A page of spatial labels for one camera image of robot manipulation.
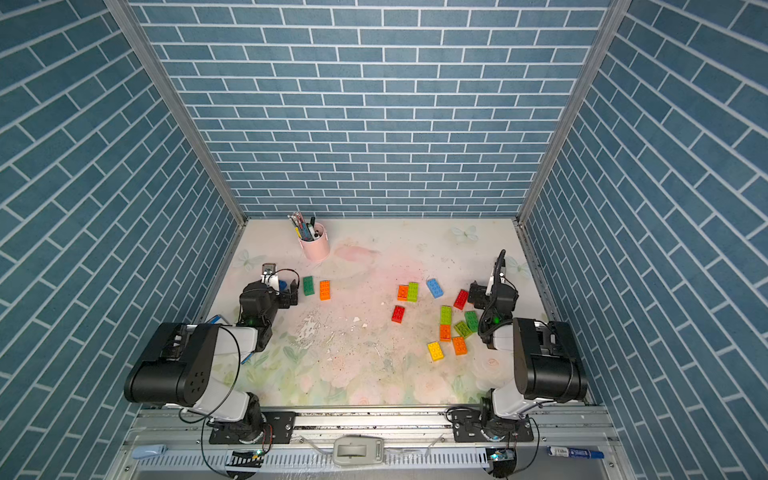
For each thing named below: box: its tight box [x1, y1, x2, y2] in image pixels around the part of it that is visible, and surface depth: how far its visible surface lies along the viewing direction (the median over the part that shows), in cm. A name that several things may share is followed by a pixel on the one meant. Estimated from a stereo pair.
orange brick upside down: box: [397, 285, 408, 302], surface depth 100 cm
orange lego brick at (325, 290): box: [319, 280, 331, 301], surface depth 101 cm
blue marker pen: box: [547, 446, 605, 459], surface depth 71 cm
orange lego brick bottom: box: [453, 336, 468, 356], surface depth 88 cm
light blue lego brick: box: [426, 278, 445, 299], surface depth 101 cm
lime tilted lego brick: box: [453, 321, 472, 339], surface depth 92 cm
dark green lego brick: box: [303, 276, 315, 296], surface depth 101 cm
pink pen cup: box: [298, 222, 330, 261], surface depth 106 cm
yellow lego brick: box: [427, 342, 445, 362], surface depth 87 cm
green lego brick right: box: [465, 310, 479, 333], surface depth 93 cm
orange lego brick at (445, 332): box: [439, 324, 451, 342], surface depth 91 cm
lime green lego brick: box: [407, 282, 419, 303], surface depth 100 cm
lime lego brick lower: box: [440, 305, 453, 325], surface depth 95 cm
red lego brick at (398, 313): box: [392, 306, 405, 323], surface depth 96 cm
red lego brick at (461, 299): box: [453, 289, 469, 310], surface depth 98 cm
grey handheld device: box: [333, 436, 384, 465], surface depth 70 cm
